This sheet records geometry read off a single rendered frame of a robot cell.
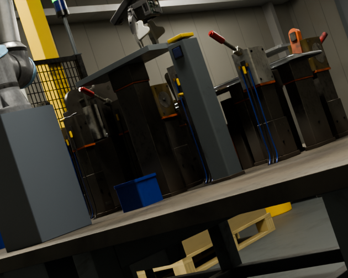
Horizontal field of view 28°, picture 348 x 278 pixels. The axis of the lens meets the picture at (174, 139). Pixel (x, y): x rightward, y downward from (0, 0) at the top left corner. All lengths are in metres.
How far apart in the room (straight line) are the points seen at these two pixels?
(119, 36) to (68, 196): 4.83
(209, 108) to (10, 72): 0.63
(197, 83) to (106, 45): 4.71
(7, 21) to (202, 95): 0.72
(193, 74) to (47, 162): 0.52
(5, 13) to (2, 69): 0.25
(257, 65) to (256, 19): 6.61
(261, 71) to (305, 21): 7.16
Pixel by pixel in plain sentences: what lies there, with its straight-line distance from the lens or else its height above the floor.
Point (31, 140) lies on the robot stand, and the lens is 2.14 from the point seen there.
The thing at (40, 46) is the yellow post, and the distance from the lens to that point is 3.83.
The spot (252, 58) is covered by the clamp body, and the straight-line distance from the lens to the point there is 2.14.
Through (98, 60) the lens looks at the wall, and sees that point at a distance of 6.61.
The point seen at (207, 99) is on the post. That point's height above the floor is 0.95.
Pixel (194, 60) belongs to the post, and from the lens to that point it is 2.09.
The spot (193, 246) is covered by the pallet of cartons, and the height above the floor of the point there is 0.19.
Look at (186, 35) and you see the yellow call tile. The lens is 2.11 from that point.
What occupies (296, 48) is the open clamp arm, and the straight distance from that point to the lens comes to 2.44.
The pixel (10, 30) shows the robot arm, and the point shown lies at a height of 1.39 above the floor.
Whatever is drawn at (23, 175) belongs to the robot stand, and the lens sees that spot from 2.10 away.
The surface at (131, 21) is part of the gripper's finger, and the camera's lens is 2.21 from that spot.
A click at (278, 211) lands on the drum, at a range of 6.97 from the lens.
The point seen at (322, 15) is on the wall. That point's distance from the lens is 9.18.
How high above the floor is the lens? 0.79
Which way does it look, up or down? 2 degrees up
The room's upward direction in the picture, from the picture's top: 19 degrees counter-clockwise
